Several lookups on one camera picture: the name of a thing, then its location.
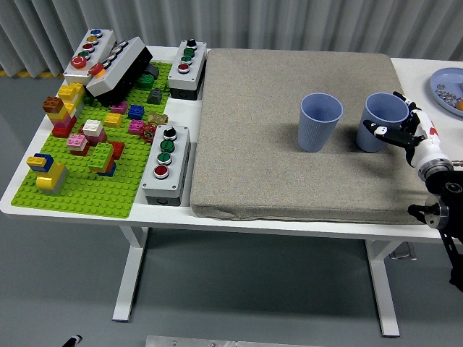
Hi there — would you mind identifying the pink white red brick stack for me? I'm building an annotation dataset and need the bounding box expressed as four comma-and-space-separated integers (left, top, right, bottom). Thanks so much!
66, 133, 90, 157

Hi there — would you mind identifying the blue toy brick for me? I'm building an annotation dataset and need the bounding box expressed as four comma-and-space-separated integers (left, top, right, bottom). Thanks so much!
127, 103, 146, 120

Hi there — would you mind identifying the yellow floor tape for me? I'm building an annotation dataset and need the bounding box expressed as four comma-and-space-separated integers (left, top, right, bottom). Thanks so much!
0, 70, 66, 79

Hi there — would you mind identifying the blue yellow grey brick stack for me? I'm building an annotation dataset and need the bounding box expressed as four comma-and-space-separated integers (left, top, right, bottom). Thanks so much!
26, 153, 69, 196

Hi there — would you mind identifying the grey pleated curtain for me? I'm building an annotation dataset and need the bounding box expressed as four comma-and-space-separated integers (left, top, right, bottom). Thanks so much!
0, 0, 463, 77

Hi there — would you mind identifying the five-button white control box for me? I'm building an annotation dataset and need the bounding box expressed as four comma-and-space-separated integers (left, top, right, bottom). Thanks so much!
63, 28, 116, 87

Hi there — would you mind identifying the grey metal bracket under table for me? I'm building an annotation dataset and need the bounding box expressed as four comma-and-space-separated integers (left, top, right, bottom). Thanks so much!
389, 242, 417, 261

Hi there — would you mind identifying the four-button grey control box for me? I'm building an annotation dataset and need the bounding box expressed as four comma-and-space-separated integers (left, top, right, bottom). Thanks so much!
141, 124, 192, 207

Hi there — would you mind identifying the green brick with grey arch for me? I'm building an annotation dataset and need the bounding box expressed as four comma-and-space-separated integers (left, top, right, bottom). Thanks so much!
135, 64, 162, 90

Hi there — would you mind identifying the tilted white black control box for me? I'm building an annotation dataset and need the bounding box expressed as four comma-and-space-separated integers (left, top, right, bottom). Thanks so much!
85, 35, 154, 108

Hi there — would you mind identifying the brown yellow red brick stack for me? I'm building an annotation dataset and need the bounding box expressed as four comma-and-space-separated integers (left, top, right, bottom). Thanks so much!
42, 95, 79, 138

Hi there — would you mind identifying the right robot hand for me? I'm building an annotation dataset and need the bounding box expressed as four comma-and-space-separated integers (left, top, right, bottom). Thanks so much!
362, 90, 449, 169

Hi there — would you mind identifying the yellow white brick stack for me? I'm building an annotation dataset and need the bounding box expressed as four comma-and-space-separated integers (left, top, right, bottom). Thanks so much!
57, 82, 86, 109

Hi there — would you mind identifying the three-button grey control box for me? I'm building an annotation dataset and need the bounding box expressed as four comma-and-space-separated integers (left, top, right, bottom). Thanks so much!
167, 38, 208, 100

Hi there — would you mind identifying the green orange red brick stack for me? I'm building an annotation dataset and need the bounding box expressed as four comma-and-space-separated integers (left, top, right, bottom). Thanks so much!
88, 141, 126, 178

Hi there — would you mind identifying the light blue plate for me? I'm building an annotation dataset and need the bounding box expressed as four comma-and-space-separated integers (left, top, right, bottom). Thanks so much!
429, 67, 463, 117

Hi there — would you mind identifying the brass valve with red handwheel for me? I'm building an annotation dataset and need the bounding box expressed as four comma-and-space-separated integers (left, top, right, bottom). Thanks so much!
140, 111, 169, 143

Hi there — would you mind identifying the grey-brown fabric mat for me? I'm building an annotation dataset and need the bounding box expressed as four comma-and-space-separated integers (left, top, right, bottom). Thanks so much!
190, 48, 446, 225

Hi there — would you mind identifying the green studded baseplate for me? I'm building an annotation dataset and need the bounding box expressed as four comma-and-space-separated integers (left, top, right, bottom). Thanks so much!
10, 61, 174, 220

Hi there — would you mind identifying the white table leg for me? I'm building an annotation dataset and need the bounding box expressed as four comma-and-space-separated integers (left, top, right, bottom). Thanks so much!
364, 239, 401, 338
111, 226, 149, 322

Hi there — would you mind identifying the blue ribbed plastic cup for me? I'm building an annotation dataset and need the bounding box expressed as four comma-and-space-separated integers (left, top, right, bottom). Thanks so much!
355, 93, 410, 153
297, 92, 344, 153

